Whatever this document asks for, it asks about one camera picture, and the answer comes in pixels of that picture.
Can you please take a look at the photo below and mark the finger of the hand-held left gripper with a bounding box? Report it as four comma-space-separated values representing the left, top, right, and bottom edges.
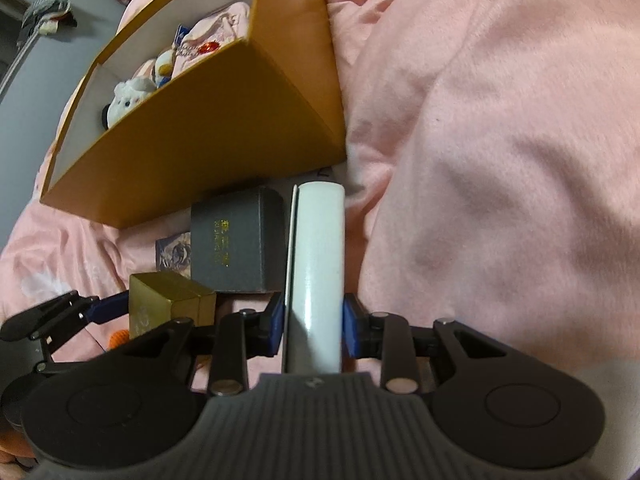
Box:
31, 341, 125, 377
0, 290, 132, 344

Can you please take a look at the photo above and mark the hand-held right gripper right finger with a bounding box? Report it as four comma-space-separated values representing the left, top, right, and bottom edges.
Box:
342, 294, 517, 395

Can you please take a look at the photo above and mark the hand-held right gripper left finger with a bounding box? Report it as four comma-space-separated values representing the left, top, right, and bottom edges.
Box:
117, 292, 287, 397

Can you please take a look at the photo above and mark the gold box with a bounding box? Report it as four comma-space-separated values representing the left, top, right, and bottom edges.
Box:
129, 272, 218, 343

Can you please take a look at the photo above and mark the white box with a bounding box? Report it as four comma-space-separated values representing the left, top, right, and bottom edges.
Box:
282, 180, 347, 376

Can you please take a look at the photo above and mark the illustrated card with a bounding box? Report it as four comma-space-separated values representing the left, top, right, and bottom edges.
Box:
155, 232, 193, 281

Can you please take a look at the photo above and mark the dark grey box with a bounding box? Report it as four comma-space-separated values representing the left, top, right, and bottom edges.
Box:
190, 186, 296, 295

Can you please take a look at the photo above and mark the orange cardboard box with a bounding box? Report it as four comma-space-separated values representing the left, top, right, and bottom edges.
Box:
39, 0, 348, 231

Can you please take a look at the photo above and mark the white plush with striped hat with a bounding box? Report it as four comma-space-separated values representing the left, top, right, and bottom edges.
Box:
100, 60, 160, 131

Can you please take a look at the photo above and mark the red panda plush blue hat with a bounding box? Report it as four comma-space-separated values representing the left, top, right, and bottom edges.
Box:
152, 50, 177, 90

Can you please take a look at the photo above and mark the pink mini backpack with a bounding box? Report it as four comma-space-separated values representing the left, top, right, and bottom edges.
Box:
172, 2, 251, 80

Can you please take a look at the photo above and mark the pink printed duvet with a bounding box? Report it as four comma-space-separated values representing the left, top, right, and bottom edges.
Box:
0, 0, 640, 461

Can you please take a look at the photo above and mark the pile of grey clothes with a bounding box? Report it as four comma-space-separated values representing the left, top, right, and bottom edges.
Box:
20, 0, 78, 38

